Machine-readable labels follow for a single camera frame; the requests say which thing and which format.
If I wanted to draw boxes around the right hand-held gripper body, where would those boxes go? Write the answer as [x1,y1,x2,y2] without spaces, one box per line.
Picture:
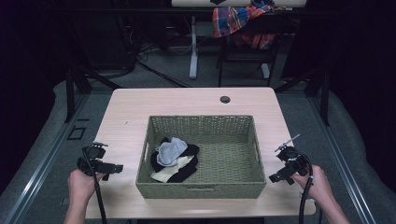
[274,133,310,177]

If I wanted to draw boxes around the black metal stand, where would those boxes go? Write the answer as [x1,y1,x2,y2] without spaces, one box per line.
[273,65,332,127]
[64,65,123,123]

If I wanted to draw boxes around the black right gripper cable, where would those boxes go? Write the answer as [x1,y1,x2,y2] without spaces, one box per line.
[293,152,314,224]

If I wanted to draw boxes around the black chair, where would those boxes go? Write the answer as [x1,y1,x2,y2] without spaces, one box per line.
[216,18,281,89]

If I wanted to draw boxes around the metal floor rail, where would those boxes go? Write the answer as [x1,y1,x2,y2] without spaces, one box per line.
[0,92,92,224]
[305,95,378,224]

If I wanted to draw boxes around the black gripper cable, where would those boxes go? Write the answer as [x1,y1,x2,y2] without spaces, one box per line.
[81,147,108,224]
[293,152,314,224]

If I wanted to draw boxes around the person's right hand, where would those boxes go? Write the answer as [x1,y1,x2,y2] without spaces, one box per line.
[290,164,336,205]

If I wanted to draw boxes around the green woven basket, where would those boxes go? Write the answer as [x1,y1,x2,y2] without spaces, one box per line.
[135,114,267,200]

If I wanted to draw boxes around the grey sock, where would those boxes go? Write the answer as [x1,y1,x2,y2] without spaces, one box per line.
[155,136,189,168]

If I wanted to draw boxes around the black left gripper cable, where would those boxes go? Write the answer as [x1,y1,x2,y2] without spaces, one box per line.
[81,147,108,224]

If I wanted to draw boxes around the black floor cables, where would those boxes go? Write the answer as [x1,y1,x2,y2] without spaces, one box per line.
[135,59,191,89]

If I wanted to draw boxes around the person's left hand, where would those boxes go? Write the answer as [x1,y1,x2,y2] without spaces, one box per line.
[67,168,107,207]

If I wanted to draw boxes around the plaid cloth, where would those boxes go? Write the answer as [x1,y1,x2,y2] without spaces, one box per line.
[212,0,287,50]

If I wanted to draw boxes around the cream sock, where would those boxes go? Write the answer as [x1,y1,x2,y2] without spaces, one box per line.
[149,154,196,184]

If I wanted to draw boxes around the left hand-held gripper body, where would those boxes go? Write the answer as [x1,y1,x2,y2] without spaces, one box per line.
[77,141,109,177]

